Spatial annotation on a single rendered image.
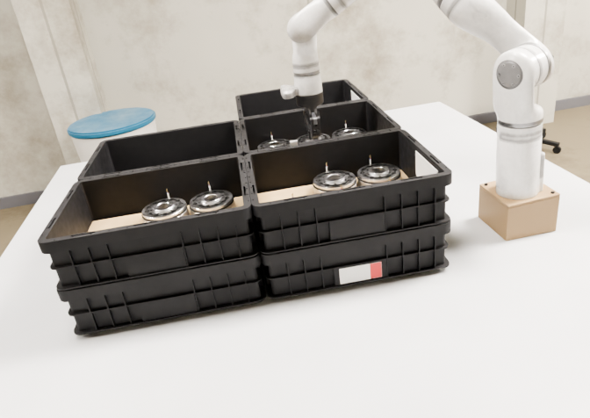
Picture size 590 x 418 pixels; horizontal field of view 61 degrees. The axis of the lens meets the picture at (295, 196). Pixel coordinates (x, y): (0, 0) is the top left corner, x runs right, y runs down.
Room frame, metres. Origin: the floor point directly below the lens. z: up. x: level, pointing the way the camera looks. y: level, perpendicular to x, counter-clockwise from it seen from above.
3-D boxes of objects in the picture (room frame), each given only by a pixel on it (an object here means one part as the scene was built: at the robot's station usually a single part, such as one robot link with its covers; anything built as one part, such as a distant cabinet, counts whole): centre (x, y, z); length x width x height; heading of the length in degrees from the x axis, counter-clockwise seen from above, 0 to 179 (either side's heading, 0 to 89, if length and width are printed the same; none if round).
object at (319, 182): (1.08, -0.10, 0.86); 0.10 x 0.10 x 0.01
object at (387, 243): (1.01, -0.10, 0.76); 0.40 x 0.30 x 0.12; 95
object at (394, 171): (1.09, -0.21, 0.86); 0.10 x 0.10 x 0.01
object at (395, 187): (1.01, -0.10, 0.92); 0.40 x 0.30 x 0.02; 95
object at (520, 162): (1.03, -0.51, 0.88); 0.09 x 0.09 x 0.17; 11
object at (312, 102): (1.35, -0.07, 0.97); 0.08 x 0.08 x 0.09
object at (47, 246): (0.98, 0.30, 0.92); 0.40 x 0.30 x 0.02; 95
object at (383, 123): (1.31, -0.08, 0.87); 0.40 x 0.30 x 0.11; 95
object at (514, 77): (1.03, -0.50, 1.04); 0.09 x 0.09 x 0.17; 33
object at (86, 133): (2.93, 1.02, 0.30); 0.51 x 0.49 x 0.60; 98
